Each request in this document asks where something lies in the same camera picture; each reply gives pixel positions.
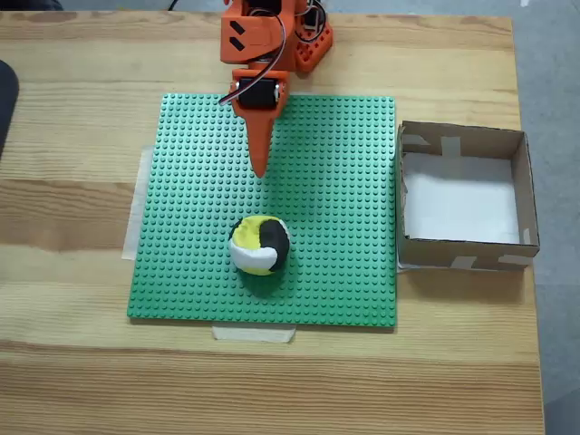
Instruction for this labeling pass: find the brown cardboard box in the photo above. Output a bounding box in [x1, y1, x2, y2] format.
[396, 120, 541, 272]

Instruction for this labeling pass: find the white paper sheet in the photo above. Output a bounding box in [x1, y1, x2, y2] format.
[401, 152, 520, 245]

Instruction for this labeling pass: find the green studded baseplate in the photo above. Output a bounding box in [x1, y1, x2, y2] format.
[126, 92, 399, 330]

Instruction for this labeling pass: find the long masking tape strip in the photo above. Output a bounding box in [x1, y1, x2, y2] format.
[121, 144, 155, 262]

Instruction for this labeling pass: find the short masking tape strip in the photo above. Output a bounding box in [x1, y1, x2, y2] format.
[211, 324, 296, 344]

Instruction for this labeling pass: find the yellow black white ball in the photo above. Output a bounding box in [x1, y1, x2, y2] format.
[227, 215, 291, 276]

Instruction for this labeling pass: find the black curved object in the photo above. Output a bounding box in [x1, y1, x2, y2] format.
[0, 58, 20, 160]

